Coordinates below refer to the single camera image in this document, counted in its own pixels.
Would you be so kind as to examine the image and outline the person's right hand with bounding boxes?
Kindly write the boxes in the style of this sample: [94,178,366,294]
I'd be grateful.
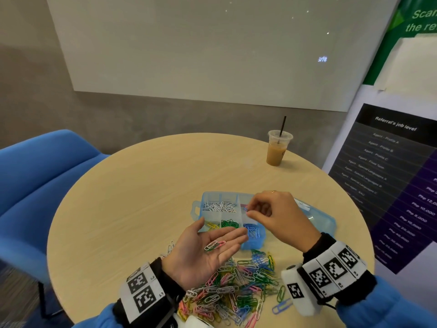
[246,190,322,253]

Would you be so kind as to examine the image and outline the person's left hand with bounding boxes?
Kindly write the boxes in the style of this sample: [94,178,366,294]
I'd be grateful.
[162,217,249,291]

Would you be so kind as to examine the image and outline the few assorted paper clips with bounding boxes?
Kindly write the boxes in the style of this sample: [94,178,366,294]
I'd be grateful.
[203,240,227,253]

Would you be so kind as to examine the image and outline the bunch of blue paper clips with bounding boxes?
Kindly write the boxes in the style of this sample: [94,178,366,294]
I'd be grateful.
[246,225,264,243]

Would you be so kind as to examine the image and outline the blue compartment organizer box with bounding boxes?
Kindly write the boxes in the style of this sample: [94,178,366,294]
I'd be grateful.
[191,192,267,251]

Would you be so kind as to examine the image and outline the pile of coloured paper clips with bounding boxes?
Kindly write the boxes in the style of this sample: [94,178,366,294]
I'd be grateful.
[164,242,295,328]

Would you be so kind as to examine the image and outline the person's left forearm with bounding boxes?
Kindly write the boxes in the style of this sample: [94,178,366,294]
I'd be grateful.
[71,257,187,328]

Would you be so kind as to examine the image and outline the blue transparent box lid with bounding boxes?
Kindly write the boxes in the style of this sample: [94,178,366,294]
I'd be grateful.
[294,199,337,236]

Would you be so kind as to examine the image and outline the left wrist marker band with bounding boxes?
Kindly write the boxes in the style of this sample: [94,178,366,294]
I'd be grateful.
[119,264,166,323]

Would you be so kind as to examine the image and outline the wrist marker band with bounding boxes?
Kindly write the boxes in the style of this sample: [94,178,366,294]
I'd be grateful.
[119,264,166,323]
[302,240,368,301]

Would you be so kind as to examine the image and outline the iced coffee plastic cup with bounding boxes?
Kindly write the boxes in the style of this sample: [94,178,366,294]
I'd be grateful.
[266,129,294,167]

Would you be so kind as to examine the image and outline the right wrist marker band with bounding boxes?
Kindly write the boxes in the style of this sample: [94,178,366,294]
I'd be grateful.
[302,240,368,301]

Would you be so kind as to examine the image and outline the round wooden table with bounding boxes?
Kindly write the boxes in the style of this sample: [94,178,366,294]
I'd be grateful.
[46,132,376,328]

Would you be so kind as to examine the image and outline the standing poster banner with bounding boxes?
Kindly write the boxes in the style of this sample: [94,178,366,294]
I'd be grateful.
[322,0,437,312]

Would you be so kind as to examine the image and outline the blue upholstered chair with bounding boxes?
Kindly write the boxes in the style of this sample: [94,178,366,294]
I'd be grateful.
[0,129,110,318]

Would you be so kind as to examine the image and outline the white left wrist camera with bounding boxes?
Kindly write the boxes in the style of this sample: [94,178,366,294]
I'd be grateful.
[174,312,213,328]

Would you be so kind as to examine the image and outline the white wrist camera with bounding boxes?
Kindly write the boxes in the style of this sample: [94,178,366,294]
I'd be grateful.
[280,265,322,316]
[174,312,213,328]

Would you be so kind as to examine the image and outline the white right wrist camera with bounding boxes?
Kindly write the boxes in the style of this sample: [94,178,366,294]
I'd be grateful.
[280,265,322,316]

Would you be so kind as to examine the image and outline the white wall board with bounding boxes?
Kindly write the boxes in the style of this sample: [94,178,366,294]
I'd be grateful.
[46,0,402,113]

